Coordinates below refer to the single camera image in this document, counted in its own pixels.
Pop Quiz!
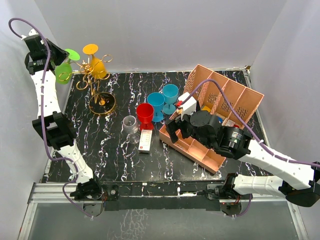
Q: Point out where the white small box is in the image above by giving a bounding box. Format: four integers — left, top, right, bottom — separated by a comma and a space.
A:
138, 129, 153, 154

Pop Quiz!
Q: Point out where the pink desk organizer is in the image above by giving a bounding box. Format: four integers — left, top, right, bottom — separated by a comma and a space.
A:
159, 64, 264, 174

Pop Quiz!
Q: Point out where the orange wine glass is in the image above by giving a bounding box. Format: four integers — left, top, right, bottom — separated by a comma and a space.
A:
82, 43, 109, 80

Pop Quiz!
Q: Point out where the yellow eraser block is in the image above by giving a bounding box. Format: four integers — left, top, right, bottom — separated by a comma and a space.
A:
202, 106, 211, 113

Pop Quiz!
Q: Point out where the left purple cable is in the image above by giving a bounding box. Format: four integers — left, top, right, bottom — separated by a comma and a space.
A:
8, 17, 96, 219

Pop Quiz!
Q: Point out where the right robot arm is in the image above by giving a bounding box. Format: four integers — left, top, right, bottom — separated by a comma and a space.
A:
165, 110, 320, 207

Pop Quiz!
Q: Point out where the red wine glass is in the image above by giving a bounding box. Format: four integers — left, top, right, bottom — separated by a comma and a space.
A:
136, 103, 154, 131

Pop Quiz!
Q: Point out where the blue wine glass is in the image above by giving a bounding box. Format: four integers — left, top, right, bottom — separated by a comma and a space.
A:
162, 84, 179, 115
147, 92, 165, 123

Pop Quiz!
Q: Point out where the clear wine glass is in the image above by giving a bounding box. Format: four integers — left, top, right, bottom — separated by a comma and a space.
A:
122, 115, 140, 144

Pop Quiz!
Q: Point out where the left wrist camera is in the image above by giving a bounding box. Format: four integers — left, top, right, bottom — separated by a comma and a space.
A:
21, 28, 40, 42

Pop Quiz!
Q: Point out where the green wine glass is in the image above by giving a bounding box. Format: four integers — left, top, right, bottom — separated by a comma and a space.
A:
54, 48, 80, 85

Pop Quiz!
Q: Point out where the black front base bar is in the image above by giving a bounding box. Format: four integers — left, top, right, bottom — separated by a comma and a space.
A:
79, 174, 253, 213

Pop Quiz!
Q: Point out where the gold wire glass rack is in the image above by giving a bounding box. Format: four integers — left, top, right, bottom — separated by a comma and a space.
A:
75, 58, 116, 116

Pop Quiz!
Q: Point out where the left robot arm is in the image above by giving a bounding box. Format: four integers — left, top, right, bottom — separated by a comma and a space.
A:
23, 33, 104, 201

